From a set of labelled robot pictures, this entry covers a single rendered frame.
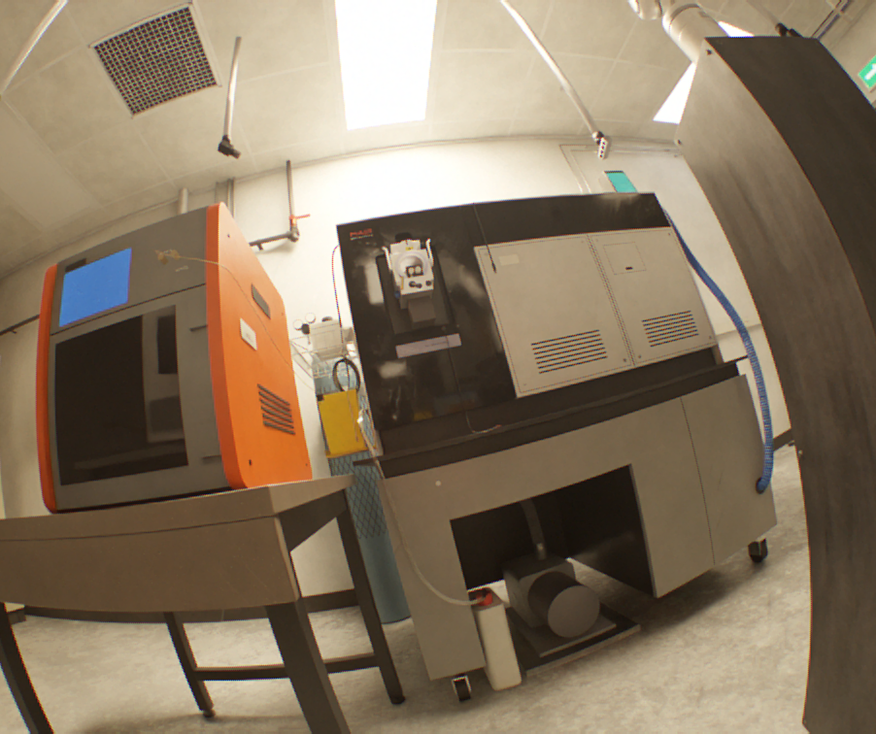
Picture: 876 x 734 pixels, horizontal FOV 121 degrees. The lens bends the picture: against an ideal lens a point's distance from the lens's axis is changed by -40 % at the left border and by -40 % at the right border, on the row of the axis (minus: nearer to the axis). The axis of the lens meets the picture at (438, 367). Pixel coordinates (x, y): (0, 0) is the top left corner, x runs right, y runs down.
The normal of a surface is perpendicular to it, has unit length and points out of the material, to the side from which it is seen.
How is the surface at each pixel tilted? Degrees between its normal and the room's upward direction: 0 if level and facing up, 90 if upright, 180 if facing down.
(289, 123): 180
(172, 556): 90
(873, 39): 90
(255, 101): 180
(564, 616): 90
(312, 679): 90
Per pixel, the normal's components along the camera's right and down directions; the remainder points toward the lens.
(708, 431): 0.09, -0.24
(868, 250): -0.26, -0.15
